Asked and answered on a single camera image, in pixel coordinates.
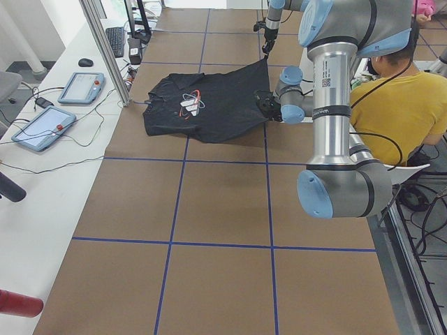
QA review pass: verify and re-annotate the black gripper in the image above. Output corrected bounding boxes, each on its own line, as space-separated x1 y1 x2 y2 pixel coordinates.
262 33 277 55
254 90 281 121

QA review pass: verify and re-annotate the black printed t-shirt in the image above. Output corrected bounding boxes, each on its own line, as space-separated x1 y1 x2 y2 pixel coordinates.
143 59 270 143

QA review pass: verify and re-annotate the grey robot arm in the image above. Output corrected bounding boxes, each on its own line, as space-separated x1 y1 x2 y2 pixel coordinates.
254 1 312 124
263 1 413 218

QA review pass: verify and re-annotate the person in yellow shirt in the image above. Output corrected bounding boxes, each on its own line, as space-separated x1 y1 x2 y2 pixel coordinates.
351 47 446 165

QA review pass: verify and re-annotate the black power adapter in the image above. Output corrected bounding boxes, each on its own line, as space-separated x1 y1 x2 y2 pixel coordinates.
127 38 142 65

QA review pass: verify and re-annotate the black keyboard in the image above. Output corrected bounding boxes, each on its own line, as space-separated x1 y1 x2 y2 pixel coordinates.
105 27 124 58

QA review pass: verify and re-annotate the far blue teach pendant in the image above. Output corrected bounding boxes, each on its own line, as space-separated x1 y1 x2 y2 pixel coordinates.
57 72 105 105

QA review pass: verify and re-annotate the blue teach pendant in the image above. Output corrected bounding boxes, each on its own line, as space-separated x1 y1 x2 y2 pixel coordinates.
57 72 105 105
11 106 77 152

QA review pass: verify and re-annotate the black computer mouse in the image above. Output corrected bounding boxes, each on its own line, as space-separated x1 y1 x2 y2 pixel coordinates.
78 58 94 68

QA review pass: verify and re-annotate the near blue teach pendant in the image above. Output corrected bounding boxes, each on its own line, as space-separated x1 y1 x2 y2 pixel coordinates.
11 106 77 152

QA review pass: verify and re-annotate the red bottle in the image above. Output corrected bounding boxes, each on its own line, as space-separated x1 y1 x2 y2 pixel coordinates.
1 290 44 318

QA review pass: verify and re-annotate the aluminium frame post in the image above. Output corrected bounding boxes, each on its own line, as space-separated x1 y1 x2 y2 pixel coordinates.
79 0 131 107

